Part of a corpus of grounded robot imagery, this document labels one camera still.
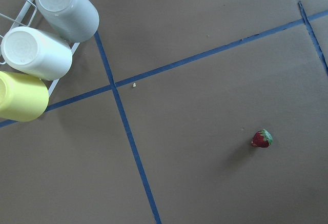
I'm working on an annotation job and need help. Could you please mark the white cup on rack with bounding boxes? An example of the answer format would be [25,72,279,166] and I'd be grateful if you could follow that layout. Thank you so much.
[1,26,72,80]

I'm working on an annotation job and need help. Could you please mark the yellow cup on rack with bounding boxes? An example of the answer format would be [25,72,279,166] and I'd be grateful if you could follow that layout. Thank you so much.
[1,71,49,122]

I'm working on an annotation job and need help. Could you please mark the grey cup on rack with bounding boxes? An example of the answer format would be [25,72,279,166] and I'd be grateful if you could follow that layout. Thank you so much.
[35,0,99,43]

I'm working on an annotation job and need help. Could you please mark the red strawberry on table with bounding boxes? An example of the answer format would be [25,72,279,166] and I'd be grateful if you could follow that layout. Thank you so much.
[251,129,273,148]

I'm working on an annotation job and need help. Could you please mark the white wire cup rack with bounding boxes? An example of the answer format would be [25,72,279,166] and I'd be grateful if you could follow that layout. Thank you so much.
[1,0,80,97]

